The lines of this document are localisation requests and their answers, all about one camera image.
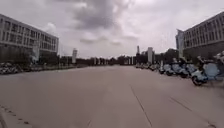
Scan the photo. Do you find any distant row of trees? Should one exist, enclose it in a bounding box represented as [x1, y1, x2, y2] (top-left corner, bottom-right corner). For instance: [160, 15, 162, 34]
[59, 48, 180, 66]

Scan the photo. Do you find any grey building with window rows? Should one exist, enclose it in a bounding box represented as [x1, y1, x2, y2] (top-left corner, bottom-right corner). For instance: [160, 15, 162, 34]
[175, 11, 224, 62]

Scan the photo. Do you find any white pillar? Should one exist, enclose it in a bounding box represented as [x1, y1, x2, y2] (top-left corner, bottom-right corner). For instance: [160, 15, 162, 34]
[71, 48, 79, 65]
[147, 46, 155, 65]

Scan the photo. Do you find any grey concrete slab pavement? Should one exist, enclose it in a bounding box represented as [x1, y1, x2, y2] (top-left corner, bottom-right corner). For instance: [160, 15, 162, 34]
[0, 64, 224, 128]

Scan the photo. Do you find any long grey building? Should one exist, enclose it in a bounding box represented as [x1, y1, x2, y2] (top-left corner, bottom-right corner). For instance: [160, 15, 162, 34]
[0, 13, 60, 65]

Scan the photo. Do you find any row of parked bicycles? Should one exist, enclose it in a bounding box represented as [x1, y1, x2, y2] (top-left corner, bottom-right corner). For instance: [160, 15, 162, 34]
[0, 61, 78, 75]

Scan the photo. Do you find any row of parked scooters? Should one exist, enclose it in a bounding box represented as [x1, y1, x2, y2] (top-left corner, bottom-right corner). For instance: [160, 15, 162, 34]
[134, 54, 224, 87]

